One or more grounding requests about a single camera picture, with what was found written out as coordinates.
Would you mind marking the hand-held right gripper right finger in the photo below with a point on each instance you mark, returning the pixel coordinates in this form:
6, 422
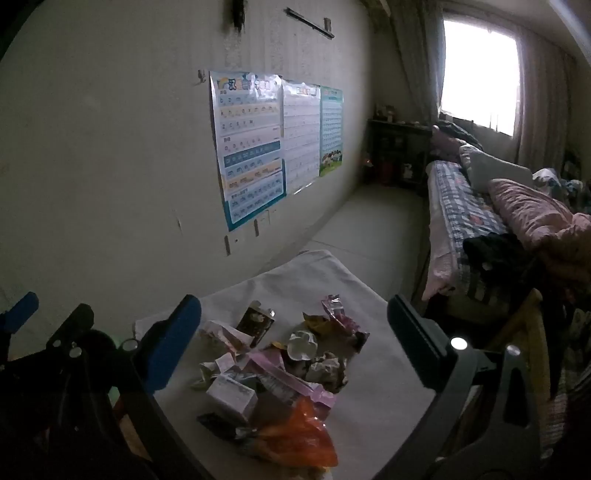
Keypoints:
418, 344

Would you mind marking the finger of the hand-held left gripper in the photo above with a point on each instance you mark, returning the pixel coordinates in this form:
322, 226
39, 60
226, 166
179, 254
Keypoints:
21, 307
76, 323

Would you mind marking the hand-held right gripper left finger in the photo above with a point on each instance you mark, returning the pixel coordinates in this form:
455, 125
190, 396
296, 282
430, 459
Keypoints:
173, 344

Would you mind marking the white snack wrapper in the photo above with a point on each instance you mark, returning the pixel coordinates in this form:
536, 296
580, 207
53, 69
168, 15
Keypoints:
228, 397

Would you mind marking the yellow brown snack wrapper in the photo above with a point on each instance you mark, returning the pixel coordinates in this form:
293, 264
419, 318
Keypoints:
318, 324

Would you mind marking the large pink packet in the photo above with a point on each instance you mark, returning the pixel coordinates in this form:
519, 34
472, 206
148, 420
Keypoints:
286, 378

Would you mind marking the crumpled white paper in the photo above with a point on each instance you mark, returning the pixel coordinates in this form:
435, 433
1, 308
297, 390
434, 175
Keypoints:
217, 367

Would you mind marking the pink snack wrapper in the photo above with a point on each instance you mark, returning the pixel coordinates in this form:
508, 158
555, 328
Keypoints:
344, 321

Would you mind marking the white table cloth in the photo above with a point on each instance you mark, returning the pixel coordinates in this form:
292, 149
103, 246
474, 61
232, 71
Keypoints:
383, 415

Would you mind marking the dark brown snack wrapper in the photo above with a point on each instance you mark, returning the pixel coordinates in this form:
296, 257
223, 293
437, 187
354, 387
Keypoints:
254, 323

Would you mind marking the dark foil wrapper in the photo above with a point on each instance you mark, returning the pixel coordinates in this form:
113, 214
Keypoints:
217, 423

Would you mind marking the crumpled silver wrapper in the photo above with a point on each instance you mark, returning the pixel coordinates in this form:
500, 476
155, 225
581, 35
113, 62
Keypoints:
325, 371

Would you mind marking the yellow wooden chair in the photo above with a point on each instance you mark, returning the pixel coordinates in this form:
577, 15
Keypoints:
531, 327

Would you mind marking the white plastic cup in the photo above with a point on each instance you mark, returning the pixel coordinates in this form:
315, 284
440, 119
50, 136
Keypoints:
302, 346

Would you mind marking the black clothing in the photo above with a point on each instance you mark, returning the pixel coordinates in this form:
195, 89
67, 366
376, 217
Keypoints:
498, 258

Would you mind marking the bed with plaid sheet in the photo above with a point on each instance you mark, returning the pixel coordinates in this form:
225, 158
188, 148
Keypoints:
455, 212

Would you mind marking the orange plastic bag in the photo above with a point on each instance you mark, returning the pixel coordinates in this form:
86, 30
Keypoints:
295, 436

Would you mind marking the pink quilt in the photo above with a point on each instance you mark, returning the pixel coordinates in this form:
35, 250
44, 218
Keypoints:
531, 212

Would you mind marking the white pillow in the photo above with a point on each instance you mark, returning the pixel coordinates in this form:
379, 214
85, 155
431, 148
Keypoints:
496, 170

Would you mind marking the dark shelf unit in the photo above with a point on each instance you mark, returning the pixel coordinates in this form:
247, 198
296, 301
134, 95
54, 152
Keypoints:
397, 152

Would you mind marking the sheer curtain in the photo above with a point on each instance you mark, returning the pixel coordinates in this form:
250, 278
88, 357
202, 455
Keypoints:
545, 101

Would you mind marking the bright window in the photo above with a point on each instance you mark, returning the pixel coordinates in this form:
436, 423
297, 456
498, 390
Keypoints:
480, 74

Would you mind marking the grey curtain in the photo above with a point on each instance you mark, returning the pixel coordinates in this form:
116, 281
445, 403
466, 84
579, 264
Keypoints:
418, 60

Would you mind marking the blue wall poster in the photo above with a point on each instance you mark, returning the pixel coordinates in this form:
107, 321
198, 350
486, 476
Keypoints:
247, 147

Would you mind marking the green wall poster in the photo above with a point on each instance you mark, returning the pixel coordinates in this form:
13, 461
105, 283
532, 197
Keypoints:
331, 129

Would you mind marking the white wall poster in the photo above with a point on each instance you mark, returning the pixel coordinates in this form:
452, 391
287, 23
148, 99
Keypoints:
301, 138

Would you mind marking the wall hook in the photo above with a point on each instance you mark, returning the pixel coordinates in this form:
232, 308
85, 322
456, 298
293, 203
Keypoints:
201, 77

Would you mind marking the dark wall ornament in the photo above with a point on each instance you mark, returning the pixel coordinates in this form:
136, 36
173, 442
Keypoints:
236, 16

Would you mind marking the dark wall rail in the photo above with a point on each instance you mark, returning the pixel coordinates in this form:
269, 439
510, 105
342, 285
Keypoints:
309, 22

